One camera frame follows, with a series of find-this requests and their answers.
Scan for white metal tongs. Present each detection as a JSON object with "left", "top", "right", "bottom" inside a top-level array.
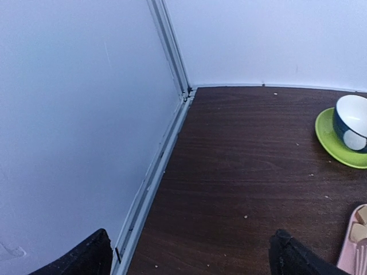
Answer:
[{"left": 354, "top": 239, "right": 367, "bottom": 275}]

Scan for left side table rail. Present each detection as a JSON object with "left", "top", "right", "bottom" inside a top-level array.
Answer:
[{"left": 111, "top": 88, "right": 197, "bottom": 274}]

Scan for pink plastic tray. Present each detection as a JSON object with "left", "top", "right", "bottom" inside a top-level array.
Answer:
[{"left": 337, "top": 204, "right": 366, "bottom": 274}]

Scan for white dark blue bowl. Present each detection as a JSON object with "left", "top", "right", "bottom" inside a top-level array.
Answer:
[{"left": 333, "top": 95, "right": 366, "bottom": 154}]

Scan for left aluminium frame post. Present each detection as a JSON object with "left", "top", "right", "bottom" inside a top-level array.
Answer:
[{"left": 147, "top": 0, "right": 193, "bottom": 101}]

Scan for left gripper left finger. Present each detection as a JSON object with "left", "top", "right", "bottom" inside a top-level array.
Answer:
[{"left": 32, "top": 229, "right": 112, "bottom": 275}]

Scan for green saucer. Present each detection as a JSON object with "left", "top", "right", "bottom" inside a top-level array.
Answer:
[{"left": 315, "top": 108, "right": 366, "bottom": 170}]

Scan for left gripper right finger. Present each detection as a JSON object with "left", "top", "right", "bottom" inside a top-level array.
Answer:
[{"left": 268, "top": 229, "right": 346, "bottom": 275}]

